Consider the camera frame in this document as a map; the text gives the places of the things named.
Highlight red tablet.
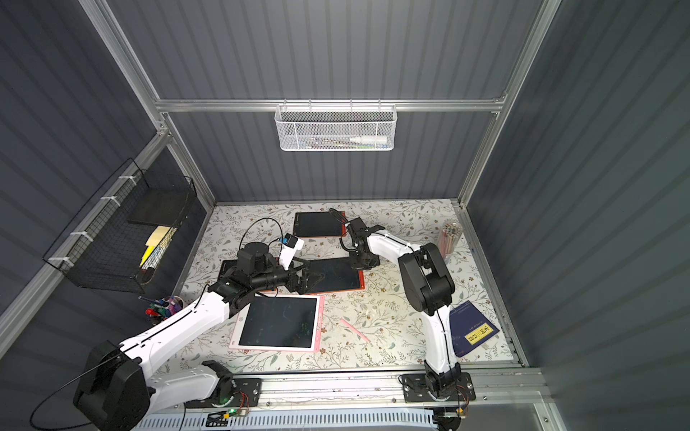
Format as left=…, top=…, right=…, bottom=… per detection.
left=307, top=258, right=365, bottom=295
left=293, top=211, right=346, bottom=238
left=217, top=260, right=237, bottom=281

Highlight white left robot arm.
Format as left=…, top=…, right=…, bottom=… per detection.
left=73, top=235, right=307, bottom=430

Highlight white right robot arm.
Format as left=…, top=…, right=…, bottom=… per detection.
left=331, top=209, right=462, bottom=400

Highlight pink white writing tablet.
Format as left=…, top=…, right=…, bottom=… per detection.
left=229, top=295, right=325, bottom=353

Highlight pink stylus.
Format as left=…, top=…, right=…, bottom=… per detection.
left=341, top=319, right=371, bottom=343

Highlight clear cup of pencils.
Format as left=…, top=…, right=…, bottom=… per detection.
left=437, top=220, right=463, bottom=260

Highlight pink cup of markers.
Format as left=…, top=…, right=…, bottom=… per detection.
left=138, top=296, right=185, bottom=325

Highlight yellow sticky notes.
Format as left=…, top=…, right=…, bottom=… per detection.
left=139, top=226, right=177, bottom=269

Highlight white marker in basket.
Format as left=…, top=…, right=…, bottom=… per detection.
left=349, top=136, right=388, bottom=147

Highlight dark blue notebook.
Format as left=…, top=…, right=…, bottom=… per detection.
left=449, top=301, right=500, bottom=357

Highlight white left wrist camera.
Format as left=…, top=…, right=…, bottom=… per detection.
left=279, top=233, right=305, bottom=270

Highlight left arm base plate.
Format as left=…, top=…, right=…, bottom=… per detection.
left=185, top=378, right=262, bottom=409

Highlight white wire mesh basket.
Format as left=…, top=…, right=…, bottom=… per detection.
left=274, top=105, right=398, bottom=152

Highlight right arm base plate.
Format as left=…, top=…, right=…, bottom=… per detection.
left=397, top=372, right=476, bottom=405

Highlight black wire wall basket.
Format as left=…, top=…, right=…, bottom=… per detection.
left=43, top=159, right=197, bottom=295

